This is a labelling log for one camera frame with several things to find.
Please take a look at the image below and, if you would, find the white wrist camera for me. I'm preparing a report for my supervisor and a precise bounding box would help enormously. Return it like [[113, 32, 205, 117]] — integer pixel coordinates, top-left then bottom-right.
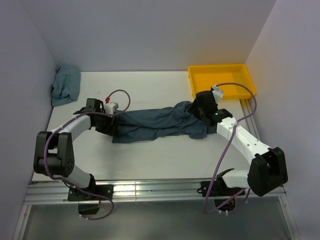
[[103, 96, 119, 114], [210, 85, 224, 103]]

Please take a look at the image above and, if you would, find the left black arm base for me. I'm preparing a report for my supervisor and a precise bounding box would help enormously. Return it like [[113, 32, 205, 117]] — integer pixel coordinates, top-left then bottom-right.
[[67, 184, 115, 216]]

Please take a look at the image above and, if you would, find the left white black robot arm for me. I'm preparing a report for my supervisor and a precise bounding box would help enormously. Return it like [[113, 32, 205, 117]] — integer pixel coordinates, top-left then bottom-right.
[[33, 98, 119, 200]]

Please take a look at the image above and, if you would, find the dark teal t-shirt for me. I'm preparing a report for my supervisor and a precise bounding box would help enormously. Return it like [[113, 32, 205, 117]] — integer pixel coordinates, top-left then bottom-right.
[[112, 101, 216, 144]]

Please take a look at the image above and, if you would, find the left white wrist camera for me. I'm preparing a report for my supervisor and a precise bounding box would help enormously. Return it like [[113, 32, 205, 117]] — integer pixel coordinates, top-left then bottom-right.
[[103, 96, 119, 114]]

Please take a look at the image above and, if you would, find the light blue crumpled t-shirt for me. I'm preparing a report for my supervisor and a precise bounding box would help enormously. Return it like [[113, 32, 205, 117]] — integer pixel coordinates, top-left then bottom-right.
[[50, 64, 81, 107]]

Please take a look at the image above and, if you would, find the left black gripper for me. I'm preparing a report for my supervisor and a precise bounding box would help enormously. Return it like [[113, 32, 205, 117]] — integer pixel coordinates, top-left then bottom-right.
[[93, 111, 119, 136]]

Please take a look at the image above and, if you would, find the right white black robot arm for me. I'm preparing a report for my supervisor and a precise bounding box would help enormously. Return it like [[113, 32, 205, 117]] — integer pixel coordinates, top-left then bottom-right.
[[188, 90, 288, 197]]

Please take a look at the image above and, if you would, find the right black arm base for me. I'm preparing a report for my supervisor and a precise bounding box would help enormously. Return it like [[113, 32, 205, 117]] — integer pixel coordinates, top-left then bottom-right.
[[197, 180, 242, 212]]

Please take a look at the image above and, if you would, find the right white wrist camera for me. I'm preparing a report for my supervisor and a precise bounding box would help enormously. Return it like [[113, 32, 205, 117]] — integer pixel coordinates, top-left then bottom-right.
[[210, 85, 224, 103]]

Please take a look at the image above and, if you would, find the yellow plastic tray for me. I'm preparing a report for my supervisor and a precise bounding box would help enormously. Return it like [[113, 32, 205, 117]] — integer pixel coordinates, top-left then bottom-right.
[[188, 64, 257, 101]]

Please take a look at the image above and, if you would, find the aluminium front rail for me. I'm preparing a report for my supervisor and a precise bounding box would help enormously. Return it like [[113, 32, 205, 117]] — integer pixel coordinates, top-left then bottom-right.
[[23, 180, 287, 206]]

